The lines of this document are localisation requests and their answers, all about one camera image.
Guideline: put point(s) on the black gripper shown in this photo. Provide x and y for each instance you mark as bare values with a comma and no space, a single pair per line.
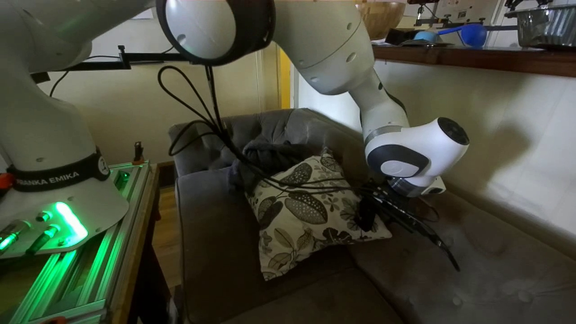
374,209

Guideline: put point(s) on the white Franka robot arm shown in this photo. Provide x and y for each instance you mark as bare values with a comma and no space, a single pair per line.
36,119

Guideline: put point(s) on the grey-brown fabric couch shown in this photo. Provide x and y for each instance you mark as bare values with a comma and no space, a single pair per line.
479,263

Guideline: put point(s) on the white floral throw pillow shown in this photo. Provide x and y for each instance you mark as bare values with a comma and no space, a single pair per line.
299,221

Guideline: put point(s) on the dark blue cloth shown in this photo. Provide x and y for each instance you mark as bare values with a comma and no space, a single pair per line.
270,155

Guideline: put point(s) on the wooden counter shelf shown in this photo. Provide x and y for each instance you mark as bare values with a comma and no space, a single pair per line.
479,59

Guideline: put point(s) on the blue plastic ladle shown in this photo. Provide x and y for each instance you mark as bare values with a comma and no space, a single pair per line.
468,34

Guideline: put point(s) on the small dark clamp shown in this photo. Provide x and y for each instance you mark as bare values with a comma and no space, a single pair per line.
138,153

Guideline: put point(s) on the wooden table with aluminium rails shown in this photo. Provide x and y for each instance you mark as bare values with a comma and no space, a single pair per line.
128,252

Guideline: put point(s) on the orange clamp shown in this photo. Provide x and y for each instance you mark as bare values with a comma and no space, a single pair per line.
3,182

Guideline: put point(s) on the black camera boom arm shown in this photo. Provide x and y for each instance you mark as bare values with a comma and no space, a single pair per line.
131,59

